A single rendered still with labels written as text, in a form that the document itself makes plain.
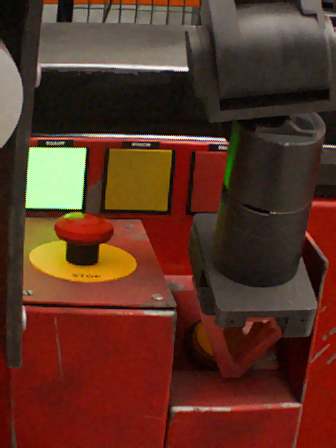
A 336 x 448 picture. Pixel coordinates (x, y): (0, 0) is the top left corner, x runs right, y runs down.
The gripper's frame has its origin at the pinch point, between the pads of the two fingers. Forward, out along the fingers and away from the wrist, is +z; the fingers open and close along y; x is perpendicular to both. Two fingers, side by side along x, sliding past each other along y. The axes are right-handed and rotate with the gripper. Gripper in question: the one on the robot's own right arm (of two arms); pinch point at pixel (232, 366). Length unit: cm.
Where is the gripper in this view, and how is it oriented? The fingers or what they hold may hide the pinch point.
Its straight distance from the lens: 85.6
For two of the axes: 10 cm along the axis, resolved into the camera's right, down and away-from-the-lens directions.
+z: -1.2, 8.2, 5.6
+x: -9.8, -0.2, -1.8
